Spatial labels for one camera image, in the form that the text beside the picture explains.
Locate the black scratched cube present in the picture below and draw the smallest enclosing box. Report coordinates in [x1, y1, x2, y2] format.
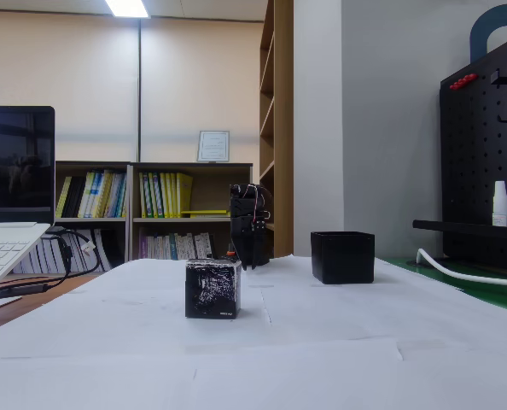
[184, 258, 244, 320]

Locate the black open box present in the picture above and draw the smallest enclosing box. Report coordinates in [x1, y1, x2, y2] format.
[310, 231, 376, 285]

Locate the flat yellow folder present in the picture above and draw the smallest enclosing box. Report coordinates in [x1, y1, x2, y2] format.
[179, 208, 231, 220]

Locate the white paper sheet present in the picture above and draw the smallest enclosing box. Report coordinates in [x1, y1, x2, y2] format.
[259, 284, 507, 343]
[201, 254, 391, 288]
[0, 346, 197, 410]
[39, 258, 210, 300]
[0, 288, 276, 360]
[191, 337, 507, 410]

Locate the low wooden bookshelf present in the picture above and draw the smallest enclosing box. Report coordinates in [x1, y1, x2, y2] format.
[127, 161, 254, 262]
[55, 161, 131, 274]

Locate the thick yellow binder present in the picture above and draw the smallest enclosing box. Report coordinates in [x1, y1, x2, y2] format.
[175, 172, 195, 219]

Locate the narrow yellow binder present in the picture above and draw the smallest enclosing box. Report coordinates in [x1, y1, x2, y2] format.
[167, 172, 178, 219]
[159, 172, 172, 219]

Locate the framed certificate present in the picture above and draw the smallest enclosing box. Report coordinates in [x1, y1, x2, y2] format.
[196, 129, 231, 164]

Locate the green spine book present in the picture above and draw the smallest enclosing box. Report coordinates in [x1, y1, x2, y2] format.
[152, 172, 166, 219]

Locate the tall wooden bookshelf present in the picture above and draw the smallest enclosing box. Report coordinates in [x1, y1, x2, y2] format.
[259, 0, 295, 260]

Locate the black book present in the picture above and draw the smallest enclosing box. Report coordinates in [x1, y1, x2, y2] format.
[61, 175, 87, 219]

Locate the thin yellow book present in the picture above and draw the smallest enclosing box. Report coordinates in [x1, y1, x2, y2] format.
[55, 175, 73, 219]

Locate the black pegboard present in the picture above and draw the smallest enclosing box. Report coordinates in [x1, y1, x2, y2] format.
[411, 30, 507, 275]

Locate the white laptop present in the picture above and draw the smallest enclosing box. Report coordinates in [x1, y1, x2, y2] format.
[0, 105, 56, 299]

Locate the ceiling light panel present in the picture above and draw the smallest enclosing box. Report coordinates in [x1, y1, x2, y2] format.
[103, 0, 151, 19]

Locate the white dropper bottle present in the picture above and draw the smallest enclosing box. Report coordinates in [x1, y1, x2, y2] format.
[492, 180, 507, 228]

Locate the dark blue arch board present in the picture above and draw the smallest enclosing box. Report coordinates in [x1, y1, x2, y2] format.
[469, 3, 507, 64]

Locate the red white servo wire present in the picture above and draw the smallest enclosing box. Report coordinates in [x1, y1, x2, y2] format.
[245, 184, 266, 234]

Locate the white power strip cable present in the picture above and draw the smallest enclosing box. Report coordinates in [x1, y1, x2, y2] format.
[415, 248, 507, 290]

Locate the black laptop cable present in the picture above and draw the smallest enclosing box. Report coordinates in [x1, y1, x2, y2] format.
[0, 228, 105, 300]

